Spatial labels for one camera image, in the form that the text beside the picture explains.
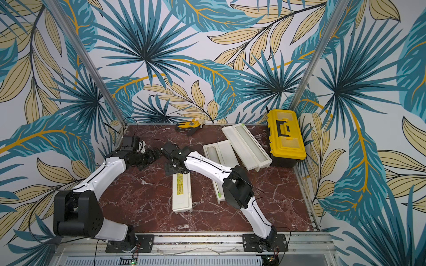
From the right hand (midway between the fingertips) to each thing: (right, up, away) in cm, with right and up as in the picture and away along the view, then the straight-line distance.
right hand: (176, 168), depth 87 cm
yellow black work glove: (+3, +24, +29) cm, 38 cm away
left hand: (-10, +5, 0) cm, 11 cm away
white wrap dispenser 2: (+42, +8, +11) cm, 44 cm away
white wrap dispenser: (+4, -10, -7) cm, 13 cm away
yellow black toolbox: (+59, +14, +2) cm, 60 cm away
